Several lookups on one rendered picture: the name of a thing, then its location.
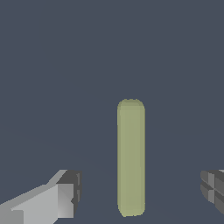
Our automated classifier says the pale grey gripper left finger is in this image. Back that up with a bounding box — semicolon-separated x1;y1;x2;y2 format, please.
0;169;83;224

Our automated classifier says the olive green rounded bar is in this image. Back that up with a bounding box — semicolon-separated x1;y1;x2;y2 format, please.
116;98;146;218

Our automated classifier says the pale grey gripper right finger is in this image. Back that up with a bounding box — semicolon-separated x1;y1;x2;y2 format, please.
199;169;224;209

